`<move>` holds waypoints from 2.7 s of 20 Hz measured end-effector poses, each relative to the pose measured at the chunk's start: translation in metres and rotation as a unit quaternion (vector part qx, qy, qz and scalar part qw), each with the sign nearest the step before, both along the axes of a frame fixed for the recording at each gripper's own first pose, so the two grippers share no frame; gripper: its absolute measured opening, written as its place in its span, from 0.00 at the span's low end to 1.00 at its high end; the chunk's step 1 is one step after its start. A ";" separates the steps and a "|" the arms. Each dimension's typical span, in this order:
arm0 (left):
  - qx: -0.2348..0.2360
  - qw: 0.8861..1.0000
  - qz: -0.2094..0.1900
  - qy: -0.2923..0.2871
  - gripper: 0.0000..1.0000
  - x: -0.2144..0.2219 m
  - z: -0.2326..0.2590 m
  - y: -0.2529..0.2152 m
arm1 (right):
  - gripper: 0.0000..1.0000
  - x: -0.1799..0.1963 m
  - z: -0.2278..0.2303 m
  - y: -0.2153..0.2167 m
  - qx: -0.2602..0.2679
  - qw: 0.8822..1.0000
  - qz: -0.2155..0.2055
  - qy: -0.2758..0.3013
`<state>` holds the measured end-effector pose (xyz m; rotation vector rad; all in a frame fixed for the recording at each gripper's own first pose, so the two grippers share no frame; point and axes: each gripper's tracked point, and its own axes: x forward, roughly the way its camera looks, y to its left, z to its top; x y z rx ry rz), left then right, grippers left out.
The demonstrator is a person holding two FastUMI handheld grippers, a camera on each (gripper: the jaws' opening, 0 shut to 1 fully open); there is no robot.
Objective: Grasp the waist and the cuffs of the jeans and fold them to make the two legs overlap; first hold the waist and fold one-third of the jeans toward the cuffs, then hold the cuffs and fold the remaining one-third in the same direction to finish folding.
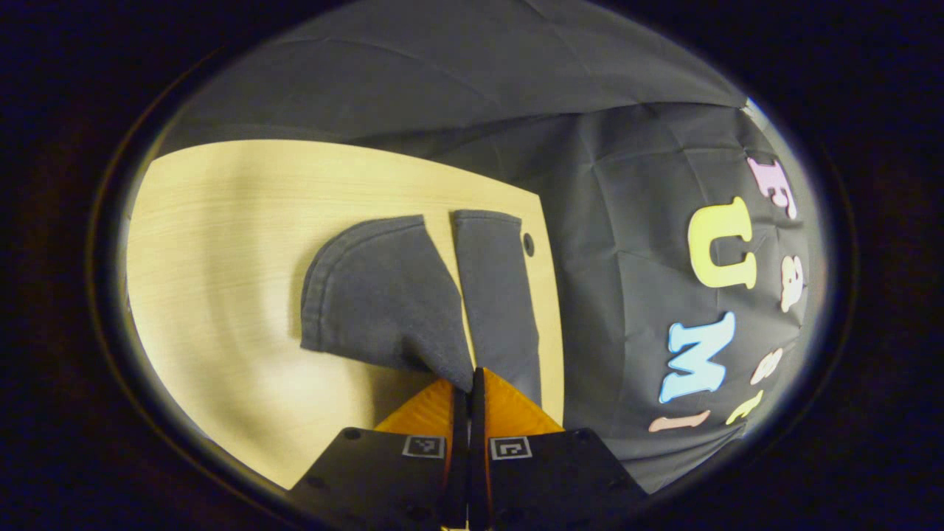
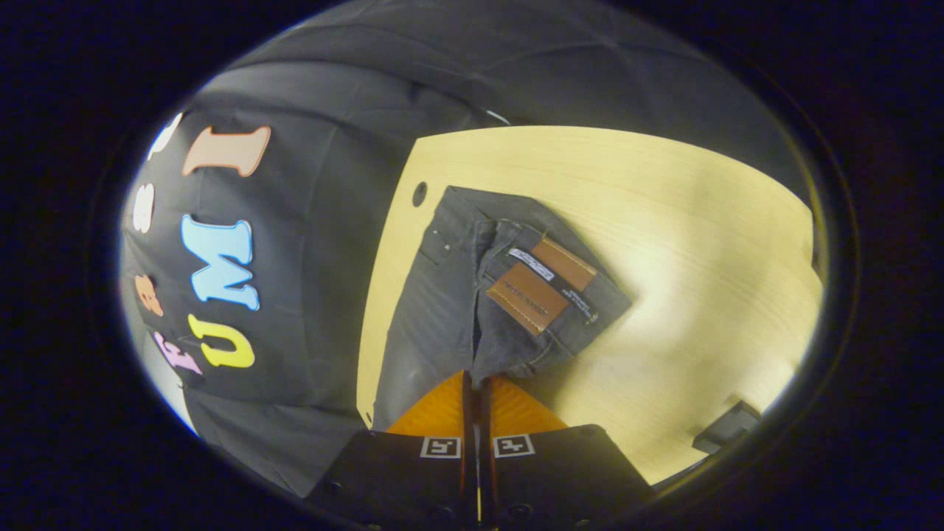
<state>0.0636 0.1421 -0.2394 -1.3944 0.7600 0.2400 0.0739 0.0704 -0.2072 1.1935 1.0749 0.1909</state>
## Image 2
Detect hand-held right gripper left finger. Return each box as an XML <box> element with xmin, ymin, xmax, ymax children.
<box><xmin>306</xmin><ymin>371</ymin><xmax>476</xmax><ymax>528</ymax></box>

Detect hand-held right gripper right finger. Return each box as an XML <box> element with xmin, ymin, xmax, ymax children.
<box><xmin>476</xmin><ymin>376</ymin><xmax>656</xmax><ymax>528</ymax></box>

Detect dark grey jeans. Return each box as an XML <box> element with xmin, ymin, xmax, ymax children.
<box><xmin>371</xmin><ymin>186</ymin><xmax>634</xmax><ymax>432</ymax></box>

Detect dark grey block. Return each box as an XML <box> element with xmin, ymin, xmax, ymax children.
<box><xmin>692</xmin><ymin>400</ymin><xmax>763</xmax><ymax>454</ymax></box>

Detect black backdrop cloth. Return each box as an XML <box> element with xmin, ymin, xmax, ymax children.
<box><xmin>122</xmin><ymin>0</ymin><xmax>819</xmax><ymax>499</ymax></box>

